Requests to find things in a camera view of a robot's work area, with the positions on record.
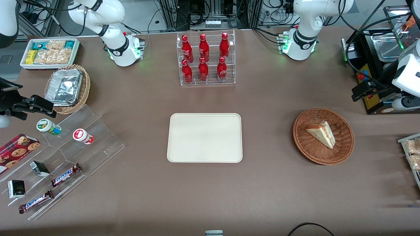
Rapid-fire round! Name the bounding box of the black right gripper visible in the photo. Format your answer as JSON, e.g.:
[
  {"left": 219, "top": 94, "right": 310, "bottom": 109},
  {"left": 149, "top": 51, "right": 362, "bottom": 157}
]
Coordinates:
[{"left": 0, "top": 93, "right": 57, "bottom": 120}]

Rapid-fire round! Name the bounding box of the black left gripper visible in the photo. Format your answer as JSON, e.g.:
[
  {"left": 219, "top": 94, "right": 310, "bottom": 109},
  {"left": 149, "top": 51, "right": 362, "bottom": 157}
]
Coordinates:
[{"left": 351, "top": 77, "right": 396, "bottom": 102}]

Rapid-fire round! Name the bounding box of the triangle sandwich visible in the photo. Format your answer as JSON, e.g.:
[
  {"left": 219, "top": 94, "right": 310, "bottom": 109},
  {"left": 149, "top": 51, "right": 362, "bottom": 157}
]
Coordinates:
[{"left": 306, "top": 121, "right": 336, "bottom": 149}]

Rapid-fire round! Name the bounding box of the aluminium foil tray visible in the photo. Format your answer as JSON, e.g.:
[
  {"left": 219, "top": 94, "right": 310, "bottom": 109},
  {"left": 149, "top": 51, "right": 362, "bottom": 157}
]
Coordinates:
[{"left": 45, "top": 69, "right": 83, "bottom": 107}]

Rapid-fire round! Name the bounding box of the light wicker basket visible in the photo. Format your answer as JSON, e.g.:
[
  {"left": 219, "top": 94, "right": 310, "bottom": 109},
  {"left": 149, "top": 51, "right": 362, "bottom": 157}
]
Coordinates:
[{"left": 44, "top": 64, "right": 91, "bottom": 115}]

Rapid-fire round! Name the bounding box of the steel tray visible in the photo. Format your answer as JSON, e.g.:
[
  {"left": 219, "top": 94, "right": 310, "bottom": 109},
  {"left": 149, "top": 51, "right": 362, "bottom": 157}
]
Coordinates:
[{"left": 370, "top": 32, "right": 407, "bottom": 63}]

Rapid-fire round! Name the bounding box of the grey snack tray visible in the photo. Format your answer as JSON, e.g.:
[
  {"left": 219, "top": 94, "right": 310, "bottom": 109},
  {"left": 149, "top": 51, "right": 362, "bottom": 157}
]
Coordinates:
[{"left": 397, "top": 132, "right": 420, "bottom": 191}]

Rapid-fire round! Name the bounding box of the round brown wicker basket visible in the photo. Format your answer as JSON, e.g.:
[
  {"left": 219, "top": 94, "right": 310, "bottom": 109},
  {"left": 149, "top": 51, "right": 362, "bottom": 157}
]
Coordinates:
[{"left": 293, "top": 108, "right": 355, "bottom": 166}]

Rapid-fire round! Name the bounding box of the beige plastic serving tray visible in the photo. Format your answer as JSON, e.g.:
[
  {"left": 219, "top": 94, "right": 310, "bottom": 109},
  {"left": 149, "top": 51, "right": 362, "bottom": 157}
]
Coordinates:
[{"left": 167, "top": 113, "right": 243, "bottom": 163}]

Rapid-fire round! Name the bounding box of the black counter machine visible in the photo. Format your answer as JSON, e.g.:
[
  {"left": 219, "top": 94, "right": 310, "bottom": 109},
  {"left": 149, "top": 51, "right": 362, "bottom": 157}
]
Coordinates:
[{"left": 341, "top": 28, "right": 420, "bottom": 115}]

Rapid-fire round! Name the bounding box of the green label yogurt cup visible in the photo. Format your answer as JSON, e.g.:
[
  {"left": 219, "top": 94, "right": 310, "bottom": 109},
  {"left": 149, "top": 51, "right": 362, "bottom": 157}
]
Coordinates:
[{"left": 36, "top": 118, "right": 62, "bottom": 136}]

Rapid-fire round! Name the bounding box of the red label yogurt cup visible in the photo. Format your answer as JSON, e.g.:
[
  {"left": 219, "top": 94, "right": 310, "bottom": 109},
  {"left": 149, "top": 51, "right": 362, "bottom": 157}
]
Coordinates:
[{"left": 73, "top": 128, "right": 95, "bottom": 145}]

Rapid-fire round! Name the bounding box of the clear bag of crackers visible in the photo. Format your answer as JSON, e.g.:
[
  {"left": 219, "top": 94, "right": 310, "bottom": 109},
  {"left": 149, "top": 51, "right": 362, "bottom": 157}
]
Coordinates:
[
  {"left": 45, "top": 40, "right": 67, "bottom": 51},
  {"left": 407, "top": 155, "right": 420, "bottom": 171},
  {"left": 404, "top": 138, "right": 420, "bottom": 155},
  {"left": 34, "top": 49, "right": 72, "bottom": 65}
]

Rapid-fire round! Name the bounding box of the red tartan cookie box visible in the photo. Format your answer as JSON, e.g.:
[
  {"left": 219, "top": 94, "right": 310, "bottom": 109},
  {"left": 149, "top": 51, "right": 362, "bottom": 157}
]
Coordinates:
[{"left": 0, "top": 133, "right": 41, "bottom": 175}]

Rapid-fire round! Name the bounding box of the small black white box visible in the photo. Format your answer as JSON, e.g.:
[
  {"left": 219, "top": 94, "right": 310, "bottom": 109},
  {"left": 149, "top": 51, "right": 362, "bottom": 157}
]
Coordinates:
[
  {"left": 29, "top": 160, "right": 51, "bottom": 178},
  {"left": 7, "top": 179, "right": 26, "bottom": 199}
]

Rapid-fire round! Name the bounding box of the clear acrylic stepped display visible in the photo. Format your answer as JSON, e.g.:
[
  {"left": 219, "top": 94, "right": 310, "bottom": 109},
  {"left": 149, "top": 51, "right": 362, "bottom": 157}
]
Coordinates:
[{"left": 0, "top": 104, "right": 126, "bottom": 221}]

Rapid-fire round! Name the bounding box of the white rectangular snack bin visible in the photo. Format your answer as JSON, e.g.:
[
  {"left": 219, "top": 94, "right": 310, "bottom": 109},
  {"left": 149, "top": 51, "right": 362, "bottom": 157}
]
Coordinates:
[{"left": 20, "top": 38, "right": 81, "bottom": 70}]

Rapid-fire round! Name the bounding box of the brown snickers bar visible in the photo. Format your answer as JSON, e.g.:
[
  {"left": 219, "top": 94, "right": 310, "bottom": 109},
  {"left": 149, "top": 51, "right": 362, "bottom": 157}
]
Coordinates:
[
  {"left": 51, "top": 163, "right": 82, "bottom": 187},
  {"left": 18, "top": 190, "right": 54, "bottom": 214}
]

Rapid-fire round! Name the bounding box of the glass shelf rack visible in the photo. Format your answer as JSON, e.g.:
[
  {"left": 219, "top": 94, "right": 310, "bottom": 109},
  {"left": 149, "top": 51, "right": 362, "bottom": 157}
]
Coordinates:
[{"left": 383, "top": 5, "right": 420, "bottom": 51}]

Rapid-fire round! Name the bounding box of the red cola bottle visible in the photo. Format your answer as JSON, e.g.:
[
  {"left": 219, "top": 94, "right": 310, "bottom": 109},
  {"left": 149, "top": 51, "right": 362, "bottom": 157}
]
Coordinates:
[
  {"left": 181, "top": 35, "right": 194, "bottom": 64},
  {"left": 217, "top": 56, "right": 228, "bottom": 83},
  {"left": 219, "top": 32, "right": 230, "bottom": 60},
  {"left": 181, "top": 59, "right": 193, "bottom": 85},
  {"left": 199, "top": 33, "right": 210, "bottom": 62},
  {"left": 198, "top": 57, "right": 209, "bottom": 83}
]

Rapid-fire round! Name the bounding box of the clear acrylic bottle rack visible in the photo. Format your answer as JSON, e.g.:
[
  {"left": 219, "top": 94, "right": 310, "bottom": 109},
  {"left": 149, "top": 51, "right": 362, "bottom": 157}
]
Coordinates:
[{"left": 176, "top": 29, "right": 236, "bottom": 87}]

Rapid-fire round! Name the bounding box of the thick black cable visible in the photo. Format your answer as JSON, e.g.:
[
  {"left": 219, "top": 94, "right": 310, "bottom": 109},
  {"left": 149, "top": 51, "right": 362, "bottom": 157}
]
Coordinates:
[{"left": 338, "top": 0, "right": 414, "bottom": 90}]

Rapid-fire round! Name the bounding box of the thin black cable loop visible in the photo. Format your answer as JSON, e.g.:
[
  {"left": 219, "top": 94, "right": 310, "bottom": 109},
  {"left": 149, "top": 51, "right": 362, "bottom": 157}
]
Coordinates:
[{"left": 288, "top": 223, "right": 335, "bottom": 236}]

